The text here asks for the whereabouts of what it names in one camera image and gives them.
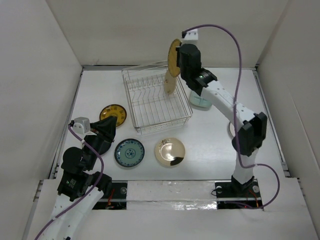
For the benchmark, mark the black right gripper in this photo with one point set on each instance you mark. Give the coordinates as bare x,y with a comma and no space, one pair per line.
178,49

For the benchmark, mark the light green rectangular dish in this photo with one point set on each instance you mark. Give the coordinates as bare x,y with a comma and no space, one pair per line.
199,102

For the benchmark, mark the yellow brown patterned plate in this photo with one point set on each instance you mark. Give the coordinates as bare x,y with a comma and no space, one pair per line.
114,110

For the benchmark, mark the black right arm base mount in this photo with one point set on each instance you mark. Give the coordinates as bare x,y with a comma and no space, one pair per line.
228,198

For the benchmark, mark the blue floral round plate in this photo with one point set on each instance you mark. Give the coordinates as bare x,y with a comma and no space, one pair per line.
129,153

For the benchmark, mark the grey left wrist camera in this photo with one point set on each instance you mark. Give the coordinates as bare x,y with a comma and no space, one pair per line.
81,125

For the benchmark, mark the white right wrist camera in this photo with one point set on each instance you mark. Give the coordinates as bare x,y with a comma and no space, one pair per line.
190,37

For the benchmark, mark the beige oval plate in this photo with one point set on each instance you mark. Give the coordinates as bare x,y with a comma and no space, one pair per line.
169,83

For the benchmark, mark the white plate red characters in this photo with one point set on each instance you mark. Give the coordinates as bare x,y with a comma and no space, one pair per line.
231,130

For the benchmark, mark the yellow woven pattern plate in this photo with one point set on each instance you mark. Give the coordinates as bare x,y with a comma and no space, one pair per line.
173,69

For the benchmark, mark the cream plate brown smear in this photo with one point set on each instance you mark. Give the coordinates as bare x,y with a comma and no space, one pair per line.
169,152

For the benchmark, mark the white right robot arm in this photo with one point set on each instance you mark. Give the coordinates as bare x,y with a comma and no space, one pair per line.
250,127

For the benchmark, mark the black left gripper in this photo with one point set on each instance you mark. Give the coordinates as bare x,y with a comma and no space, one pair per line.
105,128

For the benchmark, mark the metal wire dish rack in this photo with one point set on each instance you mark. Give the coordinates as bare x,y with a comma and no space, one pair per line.
153,108

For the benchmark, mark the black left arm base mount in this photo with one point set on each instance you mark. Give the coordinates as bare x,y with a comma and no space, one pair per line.
116,199

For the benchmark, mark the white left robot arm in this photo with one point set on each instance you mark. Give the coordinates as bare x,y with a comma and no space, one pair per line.
78,190

